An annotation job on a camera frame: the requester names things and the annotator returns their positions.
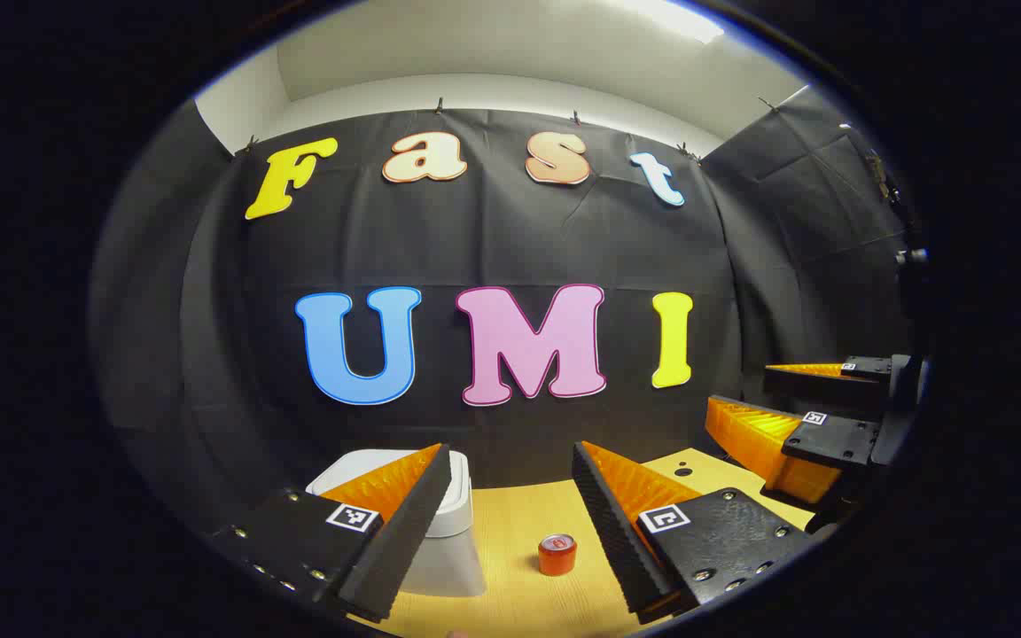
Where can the red pop can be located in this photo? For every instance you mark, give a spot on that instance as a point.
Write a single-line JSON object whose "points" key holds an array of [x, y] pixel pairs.
{"points": [[557, 558]]}

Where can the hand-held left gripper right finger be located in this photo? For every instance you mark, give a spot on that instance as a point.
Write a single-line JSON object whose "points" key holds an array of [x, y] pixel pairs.
{"points": [[617, 540]]}

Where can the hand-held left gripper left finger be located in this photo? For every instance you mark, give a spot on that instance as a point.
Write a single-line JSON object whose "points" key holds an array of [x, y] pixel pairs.
{"points": [[404, 540]]}

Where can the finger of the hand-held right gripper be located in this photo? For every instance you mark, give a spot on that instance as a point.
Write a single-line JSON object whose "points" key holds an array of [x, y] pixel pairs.
{"points": [[830, 443], [821, 390]]}

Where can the white desktop garbage bin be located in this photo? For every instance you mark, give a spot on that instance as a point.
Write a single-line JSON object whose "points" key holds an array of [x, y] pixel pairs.
{"points": [[448, 558]]}

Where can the wooden desktop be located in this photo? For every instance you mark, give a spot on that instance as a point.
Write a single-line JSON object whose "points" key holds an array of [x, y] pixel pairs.
{"points": [[510, 532]]}

